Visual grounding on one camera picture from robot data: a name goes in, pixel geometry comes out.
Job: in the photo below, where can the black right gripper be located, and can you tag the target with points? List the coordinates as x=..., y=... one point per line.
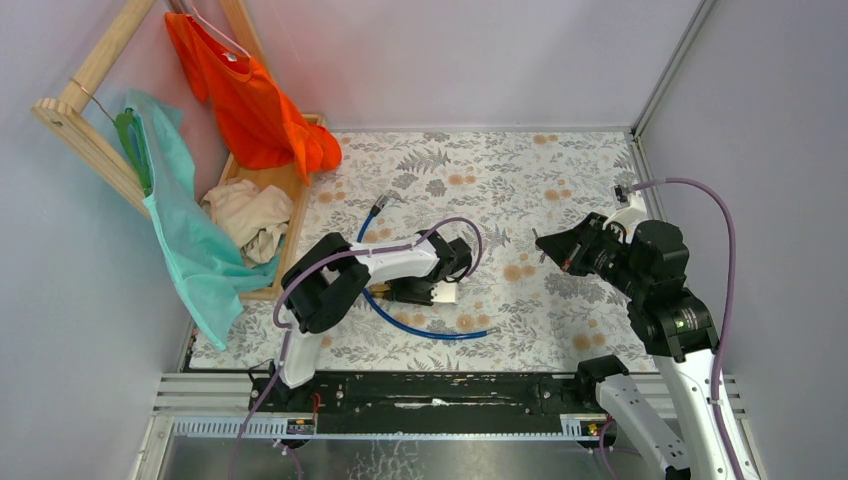
x=568, y=248

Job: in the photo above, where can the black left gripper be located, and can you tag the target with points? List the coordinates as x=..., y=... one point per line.
x=399, y=293

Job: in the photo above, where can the silver key bunch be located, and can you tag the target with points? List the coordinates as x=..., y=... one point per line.
x=542, y=255

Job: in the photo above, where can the brass padlock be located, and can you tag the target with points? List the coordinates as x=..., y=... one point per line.
x=381, y=291

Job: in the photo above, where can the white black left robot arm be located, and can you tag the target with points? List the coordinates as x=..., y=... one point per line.
x=323, y=285

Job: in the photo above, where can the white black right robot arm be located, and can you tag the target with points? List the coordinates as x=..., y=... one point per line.
x=677, y=331

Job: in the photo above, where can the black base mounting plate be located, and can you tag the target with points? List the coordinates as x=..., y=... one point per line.
x=375, y=403

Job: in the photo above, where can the beige crumpled cloth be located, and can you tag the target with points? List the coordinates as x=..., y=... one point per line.
x=256, y=219

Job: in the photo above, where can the orange t-shirt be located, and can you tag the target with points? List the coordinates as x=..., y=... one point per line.
x=258, y=122

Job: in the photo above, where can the teal cloth garment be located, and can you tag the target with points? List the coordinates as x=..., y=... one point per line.
x=204, y=263

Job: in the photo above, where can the green clothes hanger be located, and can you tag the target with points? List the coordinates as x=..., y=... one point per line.
x=129, y=128

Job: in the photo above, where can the pink clothes hanger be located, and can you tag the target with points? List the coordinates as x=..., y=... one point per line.
x=213, y=32

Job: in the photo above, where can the wooden clothes rack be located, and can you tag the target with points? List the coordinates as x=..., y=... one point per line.
x=63, y=116

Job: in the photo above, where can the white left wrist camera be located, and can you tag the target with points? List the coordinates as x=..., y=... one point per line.
x=446, y=293

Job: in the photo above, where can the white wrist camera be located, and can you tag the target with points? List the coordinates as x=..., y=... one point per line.
x=631, y=208
x=446, y=293

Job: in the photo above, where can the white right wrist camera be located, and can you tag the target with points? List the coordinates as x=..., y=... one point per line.
x=631, y=208

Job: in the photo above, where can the grey aluminium frame rail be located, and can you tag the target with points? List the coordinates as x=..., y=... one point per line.
x=662, y=132

